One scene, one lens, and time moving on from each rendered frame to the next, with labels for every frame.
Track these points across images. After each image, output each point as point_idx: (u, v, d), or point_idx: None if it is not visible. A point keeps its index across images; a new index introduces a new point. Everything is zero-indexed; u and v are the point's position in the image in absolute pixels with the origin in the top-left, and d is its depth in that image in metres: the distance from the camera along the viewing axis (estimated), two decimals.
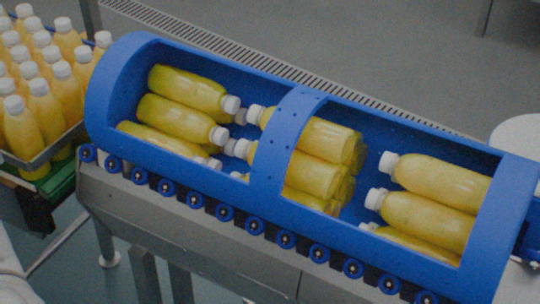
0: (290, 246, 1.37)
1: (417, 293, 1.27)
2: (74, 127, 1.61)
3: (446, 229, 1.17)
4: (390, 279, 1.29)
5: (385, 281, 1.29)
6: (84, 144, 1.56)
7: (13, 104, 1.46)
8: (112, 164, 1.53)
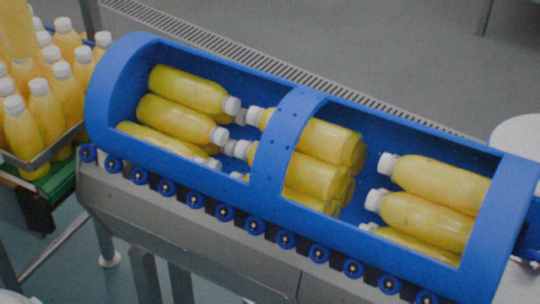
0: (290, 246, 1.37)
1: (417, 293, 1.27)
2: (74, 127, 1.61)
3: (446, 229, 1.17)
4: (390, 279, 1.29)
5: (385, 281, 1.29)
6: (84, 144, 1.56)
7: (13, 104, 1.46)
8: (112, 164, 1.53)
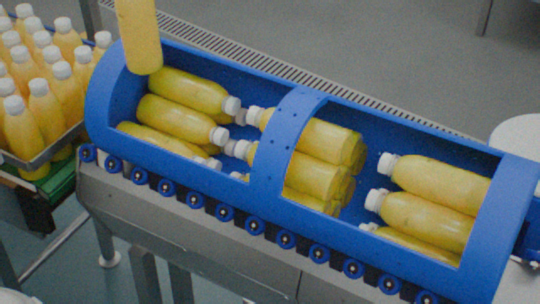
0: (290, 246, 1.37)
1: (417, 293, 1.27)
2: (74, 127, 1.61)
3: (446, 229, 1.17)
4: (390, 279, 1.29)
5: (385, 281, 1.29)
6: (84, 144, 1.56)
7: (13, 104, 1.46)
8: (112, 164, 1.53)
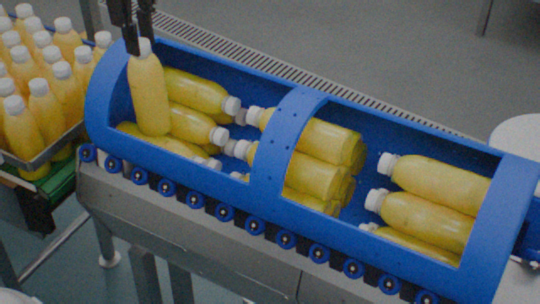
0: (290, 246, 1.37)
1: (417, 293, 1.27)
2: (74, 127, 1.61)
3: (446, 229, 1.17)
4: (390, 279, 1.29)
5: (385, 281, 1.29)
6: (84, 144, 1.56)
7: (13, 104, 1.46)
8: (112, 164, 1.53)
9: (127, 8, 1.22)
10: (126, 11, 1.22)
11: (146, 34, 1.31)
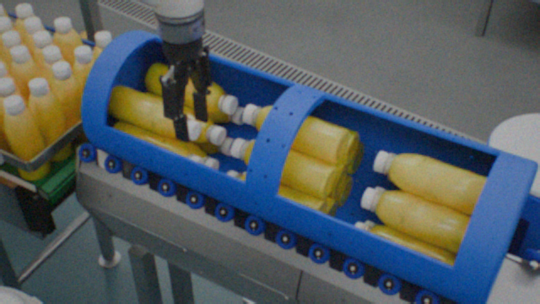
0: (292, 243, 1.37)
1: (415, 296, 1.28)
2: (74, 127, 1.61)
3: (442, 227, 1.17)
4: (388, 279, 1.29)
5: (384, 283, 1.29)
6: (84, 144, 1.56)
7: (13, 104, 1.46)
8: (112, 163, 1.53)
9: (180, 101, 1.29)
10: (180, 104, 1.30)
11: (200, 113, 1.40)
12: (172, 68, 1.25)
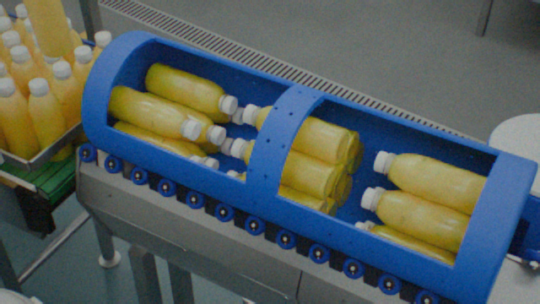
0: (292, 243, 1.37)
1: (415, 296, 1.28)
2: (74, 127, 1.61)
3: (442, 227, 1.17)
4: (388, 279, 1.29)
5: (384, 283, 1.29)
6: (84, 144, 1.56)
7: None
8: (112, 163, 1.53)
9: None
10: None
11: None
12: None
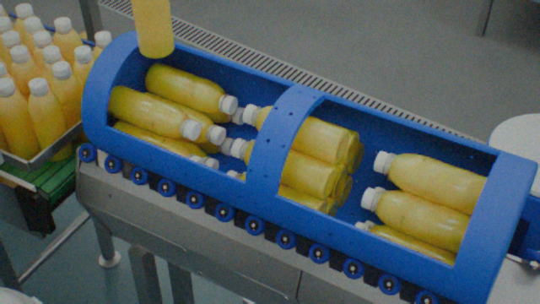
0: (292, 243, 1.37)
1: (415, 296, 1.28)
2: (74, 127, 1.61)
3: (442, 227, 1.17)
4: (388, 279, 1.29)
5: (384, 283, 1.29)
6: (84, 144, 1.56)
7: None
8: (112, 163, 1.53)
9: None
10: None
11: None
12: None
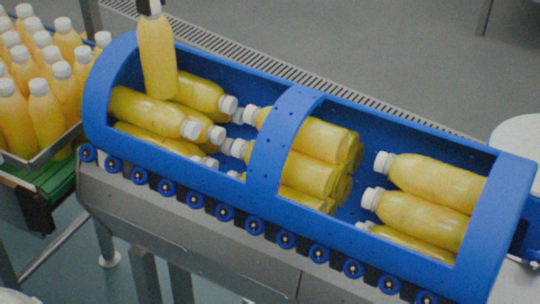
0: (292, 243, 1.37)
1: (415, 296, 1.28)
2: (74, 127, 1.61)
3: (442, 227, 1.17)
4: (388, 279, 1.29)
5: (384, 283, 1.29)
6: (84, 144, 1.56)
7: (153, 6, 1.30)
8: (112, 163, 1.53)
9: None
10: None
11: None
12: None
